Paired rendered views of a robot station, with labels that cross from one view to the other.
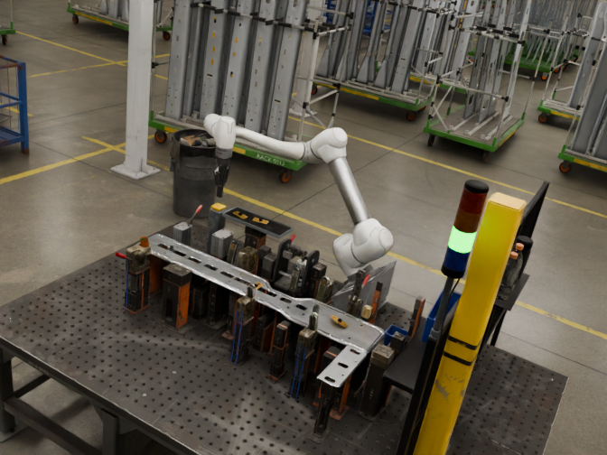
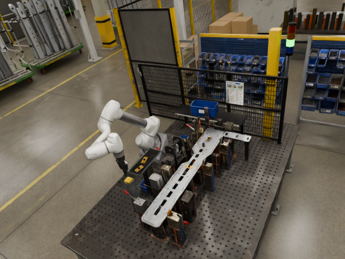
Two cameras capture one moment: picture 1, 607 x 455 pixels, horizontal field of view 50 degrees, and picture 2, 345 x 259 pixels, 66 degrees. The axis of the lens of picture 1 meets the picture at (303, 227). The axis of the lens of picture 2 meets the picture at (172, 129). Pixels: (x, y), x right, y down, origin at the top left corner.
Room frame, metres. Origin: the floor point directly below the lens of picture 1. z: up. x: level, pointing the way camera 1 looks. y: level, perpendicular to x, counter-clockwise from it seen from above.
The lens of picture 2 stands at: (2.50, 2.10, 2.82)
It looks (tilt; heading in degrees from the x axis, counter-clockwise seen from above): 35 degrees down; 281
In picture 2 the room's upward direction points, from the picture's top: 10 degrees counter-clockwise
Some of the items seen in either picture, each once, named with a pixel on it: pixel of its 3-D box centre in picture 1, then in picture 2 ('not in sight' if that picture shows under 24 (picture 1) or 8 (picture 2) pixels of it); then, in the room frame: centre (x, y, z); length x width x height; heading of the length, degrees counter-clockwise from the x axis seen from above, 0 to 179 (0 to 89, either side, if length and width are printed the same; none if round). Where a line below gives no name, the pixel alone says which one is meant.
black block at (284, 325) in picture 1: (280, 351); (216, 165); (2.49, 0.01, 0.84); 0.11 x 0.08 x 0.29; 154
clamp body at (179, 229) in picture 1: (181, 254); (143, 214); (3.17, 0.65, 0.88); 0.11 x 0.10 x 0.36; 154
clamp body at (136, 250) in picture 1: (137, 279); (177, 229); (2.85, 0.80, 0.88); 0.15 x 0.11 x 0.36; 154
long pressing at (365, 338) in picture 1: (251, 286); (188, 168); (2.76, 0.21, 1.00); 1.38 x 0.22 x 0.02; 64
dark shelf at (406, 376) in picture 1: (441, 338); (208, 114); (2.55, -0.71, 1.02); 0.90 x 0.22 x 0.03; 154
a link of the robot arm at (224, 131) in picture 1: (225, 131); (113, 142); (3.29, 0.49, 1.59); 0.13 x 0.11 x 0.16; 32
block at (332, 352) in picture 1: (328, 377); (227, 150); (2.36, -0.22, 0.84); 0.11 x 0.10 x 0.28; 154
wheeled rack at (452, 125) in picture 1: (489, 81); not in sight; (9.35, -2.24, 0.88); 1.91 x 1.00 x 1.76; 155
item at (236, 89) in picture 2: not in sight; (234, 92); (2.23, -0.69, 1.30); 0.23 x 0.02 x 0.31; 154
